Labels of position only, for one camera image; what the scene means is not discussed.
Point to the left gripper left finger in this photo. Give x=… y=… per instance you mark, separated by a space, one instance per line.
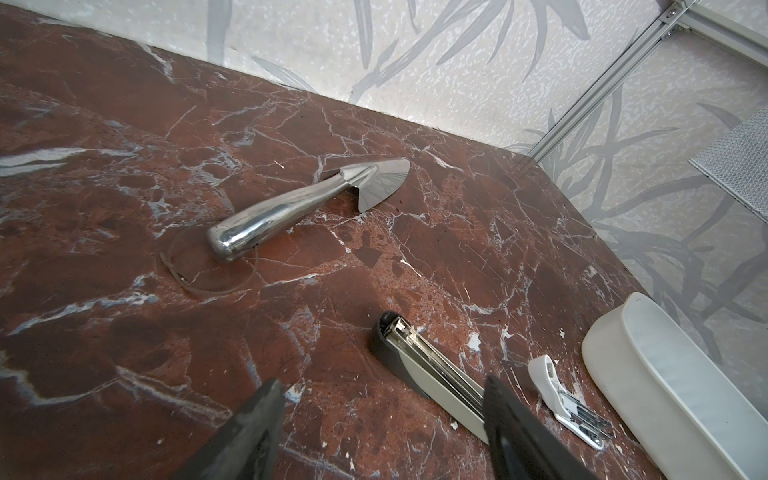
x=247 y=445

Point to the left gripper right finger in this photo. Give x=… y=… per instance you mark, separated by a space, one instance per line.
x=521 y=447

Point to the white mini stapler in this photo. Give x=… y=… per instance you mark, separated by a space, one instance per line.
x=567 y=409

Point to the white oval tray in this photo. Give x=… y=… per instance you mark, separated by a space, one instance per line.
x=684 y=411

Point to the silver metal trowel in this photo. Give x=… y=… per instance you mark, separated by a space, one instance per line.
x=221 y=259

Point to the white wire mesh basket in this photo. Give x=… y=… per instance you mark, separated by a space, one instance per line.
x=737 y=163

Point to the aluminium frame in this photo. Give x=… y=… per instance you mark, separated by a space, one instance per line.
x=680 y=16

